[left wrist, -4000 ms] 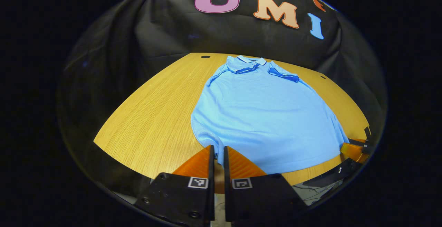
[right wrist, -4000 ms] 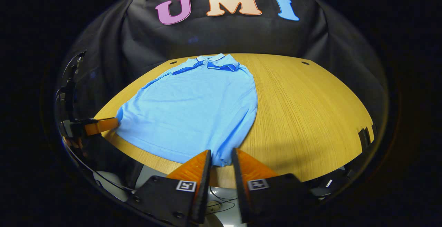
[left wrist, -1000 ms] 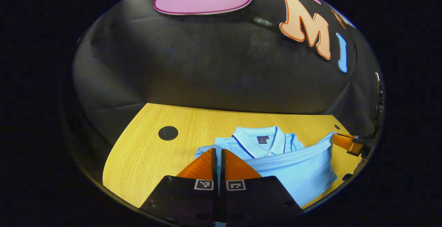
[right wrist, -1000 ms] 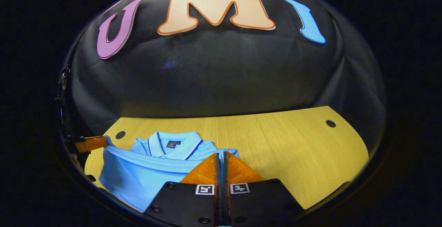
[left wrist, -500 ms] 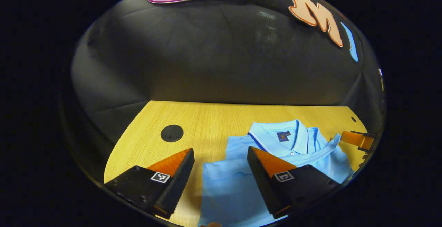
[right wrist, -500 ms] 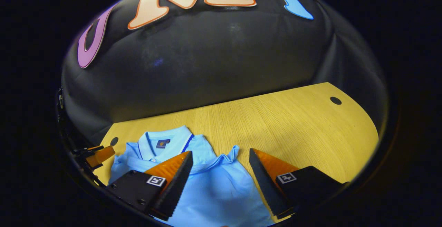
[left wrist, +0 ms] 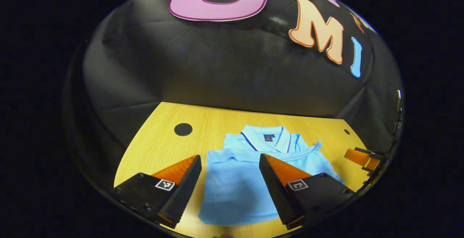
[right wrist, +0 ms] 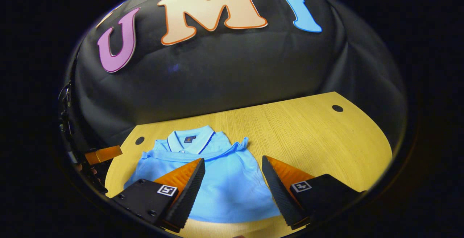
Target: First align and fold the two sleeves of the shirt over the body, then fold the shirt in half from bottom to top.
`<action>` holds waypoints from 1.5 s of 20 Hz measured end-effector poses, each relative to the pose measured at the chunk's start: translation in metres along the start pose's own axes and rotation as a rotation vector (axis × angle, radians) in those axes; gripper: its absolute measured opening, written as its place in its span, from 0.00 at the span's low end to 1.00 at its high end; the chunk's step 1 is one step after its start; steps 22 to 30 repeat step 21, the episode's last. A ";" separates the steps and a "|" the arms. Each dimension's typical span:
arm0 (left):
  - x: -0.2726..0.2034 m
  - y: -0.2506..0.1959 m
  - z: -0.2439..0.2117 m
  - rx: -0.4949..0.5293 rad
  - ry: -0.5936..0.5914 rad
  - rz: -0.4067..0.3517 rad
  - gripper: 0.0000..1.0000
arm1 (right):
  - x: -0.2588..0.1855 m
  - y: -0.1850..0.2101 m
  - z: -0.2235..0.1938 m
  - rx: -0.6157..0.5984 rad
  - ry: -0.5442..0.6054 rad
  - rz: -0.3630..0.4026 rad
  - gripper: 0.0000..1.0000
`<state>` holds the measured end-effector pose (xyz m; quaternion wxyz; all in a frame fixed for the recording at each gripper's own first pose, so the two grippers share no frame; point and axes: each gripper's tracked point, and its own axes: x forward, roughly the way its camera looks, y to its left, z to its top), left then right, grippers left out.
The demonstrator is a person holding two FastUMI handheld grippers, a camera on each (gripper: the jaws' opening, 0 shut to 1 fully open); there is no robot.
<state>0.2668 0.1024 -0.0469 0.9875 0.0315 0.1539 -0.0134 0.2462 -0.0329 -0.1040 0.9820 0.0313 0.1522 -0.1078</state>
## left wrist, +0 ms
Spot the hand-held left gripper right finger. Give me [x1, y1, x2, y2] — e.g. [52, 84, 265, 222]
[259, 154, 357, 230]

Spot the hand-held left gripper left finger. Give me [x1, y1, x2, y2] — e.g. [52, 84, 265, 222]
[109, 155, 202, 229]

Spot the light blue T-shirt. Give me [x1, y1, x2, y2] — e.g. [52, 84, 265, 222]
[198, 125, 345, 226]

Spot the black backdrop cloth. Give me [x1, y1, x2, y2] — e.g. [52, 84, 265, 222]
[63, 0, 403, 180]

